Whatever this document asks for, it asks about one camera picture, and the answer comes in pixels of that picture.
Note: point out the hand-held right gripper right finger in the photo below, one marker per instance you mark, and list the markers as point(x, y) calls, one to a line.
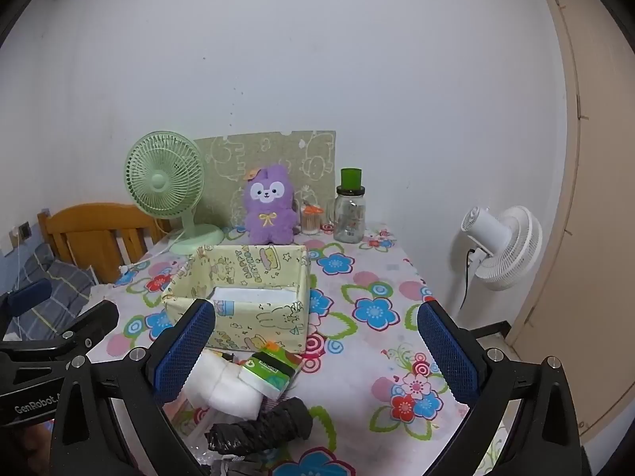
point(449, 357)

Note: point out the cotton swab jar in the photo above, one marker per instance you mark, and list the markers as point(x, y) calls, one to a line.
point(311, 223)

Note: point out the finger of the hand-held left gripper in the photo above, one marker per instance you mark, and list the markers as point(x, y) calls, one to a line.
point(94, 325)
point(30, 297)

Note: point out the black metal frame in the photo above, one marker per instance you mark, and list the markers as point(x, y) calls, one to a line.
point(488, 329)

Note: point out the green cartoon printed board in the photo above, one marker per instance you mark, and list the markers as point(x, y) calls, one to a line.
point(278, 151)

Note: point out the grey plaid pillow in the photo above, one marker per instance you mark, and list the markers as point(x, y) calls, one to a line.
point(64, 282)

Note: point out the green desk fan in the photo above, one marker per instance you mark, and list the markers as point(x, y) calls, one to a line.
point(158, 181)

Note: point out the yellow cartoon storage box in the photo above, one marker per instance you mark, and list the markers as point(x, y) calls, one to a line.
point(258, 327)

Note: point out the white cloth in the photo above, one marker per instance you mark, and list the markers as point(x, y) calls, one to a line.
point(228, 386)

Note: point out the beige door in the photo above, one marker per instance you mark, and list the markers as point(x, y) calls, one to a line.
point(595, 208)

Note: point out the white standing fan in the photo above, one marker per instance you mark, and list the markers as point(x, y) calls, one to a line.
point(496, 230)

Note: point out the floral tablecloth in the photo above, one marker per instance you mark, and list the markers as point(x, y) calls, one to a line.
point(357, 357)

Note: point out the glass mug jar green lid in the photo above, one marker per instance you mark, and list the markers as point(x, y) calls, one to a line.
point(350, 218)

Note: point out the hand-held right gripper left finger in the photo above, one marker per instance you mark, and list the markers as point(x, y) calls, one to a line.
point(183, 352)

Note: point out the purple plush toy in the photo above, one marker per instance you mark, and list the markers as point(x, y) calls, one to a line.
point(270, 208)

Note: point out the clear bag of dark clips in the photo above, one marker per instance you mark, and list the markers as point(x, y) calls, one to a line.
point(233, 463)

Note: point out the green tissue pack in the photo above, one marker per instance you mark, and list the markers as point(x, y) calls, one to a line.
point(270, 367)

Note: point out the wooden bed headboard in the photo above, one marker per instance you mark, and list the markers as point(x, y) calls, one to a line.
point(84, 228)

